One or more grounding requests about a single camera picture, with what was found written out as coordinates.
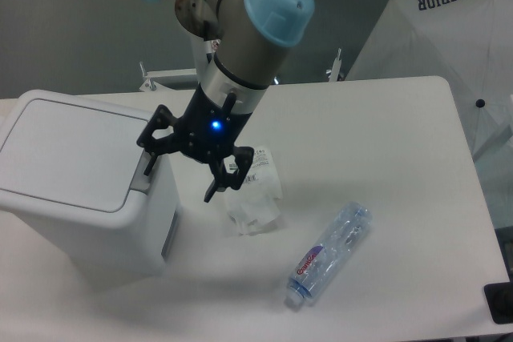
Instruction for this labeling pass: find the clear plastic water bottle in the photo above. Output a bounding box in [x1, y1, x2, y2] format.
[285, 202, 372, 310]

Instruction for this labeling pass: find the crumpled white plastic wrapper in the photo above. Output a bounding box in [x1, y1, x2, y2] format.
[223, 146, 283, 235]

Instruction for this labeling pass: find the white Superior umbrella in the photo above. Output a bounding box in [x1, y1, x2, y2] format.
[347, 0, 512, 153]

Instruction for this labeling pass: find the white push-top trash can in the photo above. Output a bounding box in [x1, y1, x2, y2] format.
[1, 90, 179, 275]

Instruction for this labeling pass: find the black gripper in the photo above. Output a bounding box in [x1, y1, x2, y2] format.
[136, 86, 254, 203]

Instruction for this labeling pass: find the black device at edge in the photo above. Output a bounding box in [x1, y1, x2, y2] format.
[483, 282, 512, 324]

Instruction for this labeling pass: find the white metal base frame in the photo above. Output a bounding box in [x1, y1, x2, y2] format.
[139, 48, 345, 92]

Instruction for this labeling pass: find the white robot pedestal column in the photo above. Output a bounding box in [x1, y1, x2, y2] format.
[189, 34, 213, 83]

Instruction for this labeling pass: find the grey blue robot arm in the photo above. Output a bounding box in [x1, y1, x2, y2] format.
[137, 0, 315, 199]

